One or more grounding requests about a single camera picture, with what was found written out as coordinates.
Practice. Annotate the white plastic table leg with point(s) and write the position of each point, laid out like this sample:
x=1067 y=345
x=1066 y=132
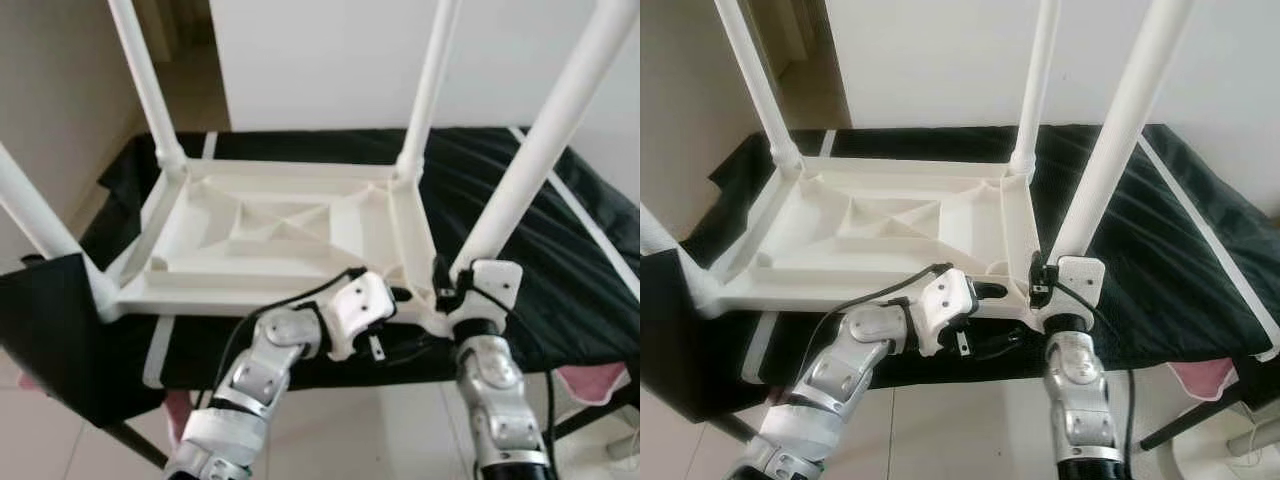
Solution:
x=145 y=80
x=760 y=80
x=675 y=260
x=1120 y=130
x=430 y=80
x=50 y=230
x=540 y=140
x=1035 y=80

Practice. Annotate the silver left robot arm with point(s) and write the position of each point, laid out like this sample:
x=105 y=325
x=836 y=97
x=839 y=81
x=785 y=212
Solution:
x=825 y=375
x=250 y=380

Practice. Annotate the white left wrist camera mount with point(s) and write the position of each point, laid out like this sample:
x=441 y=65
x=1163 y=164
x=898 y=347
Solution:
x=352 y=305
x=938 y=302

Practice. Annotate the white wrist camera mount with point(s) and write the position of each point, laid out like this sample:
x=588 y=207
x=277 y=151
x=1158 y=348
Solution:
x=1075 y=285
x=938 y=302
x=352 y=305
x=490 y=290

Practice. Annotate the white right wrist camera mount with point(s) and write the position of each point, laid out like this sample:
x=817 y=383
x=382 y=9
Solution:
x=490 y=290
x=1075 y=285

